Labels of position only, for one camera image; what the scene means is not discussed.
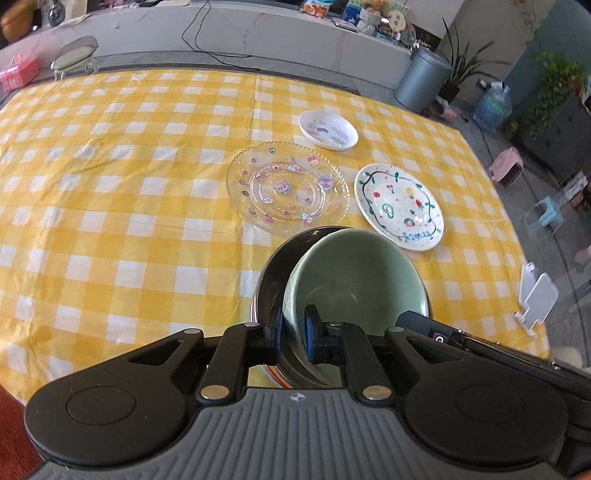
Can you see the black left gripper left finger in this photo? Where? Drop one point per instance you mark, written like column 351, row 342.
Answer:
column 240, row 348

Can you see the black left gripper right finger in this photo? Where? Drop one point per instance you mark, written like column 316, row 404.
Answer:
column 347, row 346

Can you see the orange steel bowl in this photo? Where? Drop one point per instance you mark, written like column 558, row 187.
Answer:
column 304, row 374

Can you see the green ceramic bowl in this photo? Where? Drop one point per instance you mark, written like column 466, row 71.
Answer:
column 354, row 276

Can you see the white painted ceramic plate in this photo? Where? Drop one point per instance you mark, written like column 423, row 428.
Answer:
column 399, row 207

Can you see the clear glass patterned plate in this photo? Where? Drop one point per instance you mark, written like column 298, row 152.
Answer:
column 284, row 188

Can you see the small white sticker plate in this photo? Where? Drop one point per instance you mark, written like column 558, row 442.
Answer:
column 328, row 130

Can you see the white phone stand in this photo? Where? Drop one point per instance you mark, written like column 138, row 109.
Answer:
column 537, row 295

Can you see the blue plastic stool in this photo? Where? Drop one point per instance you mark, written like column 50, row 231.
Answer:
column 545, row 215

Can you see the yellow checkered tablecloth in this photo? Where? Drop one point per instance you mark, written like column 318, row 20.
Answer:
column 117, row 230

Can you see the blue water jug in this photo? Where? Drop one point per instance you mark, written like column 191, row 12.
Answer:
column 494, row 108

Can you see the grey trash bin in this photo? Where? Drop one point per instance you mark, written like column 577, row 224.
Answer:
column 423, row 80

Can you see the tall potted plant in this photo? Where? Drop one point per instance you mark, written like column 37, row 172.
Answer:
column 465, row 64

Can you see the white marble tv bench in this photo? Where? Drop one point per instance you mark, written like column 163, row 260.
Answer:
column 233, row 35

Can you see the small round stool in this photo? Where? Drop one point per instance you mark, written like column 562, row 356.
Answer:
column 75, row 55

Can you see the pink box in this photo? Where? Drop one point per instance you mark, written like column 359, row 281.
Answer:
column 21, row 71

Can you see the orange round vase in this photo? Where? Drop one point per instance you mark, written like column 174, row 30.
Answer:
column 16, row 19

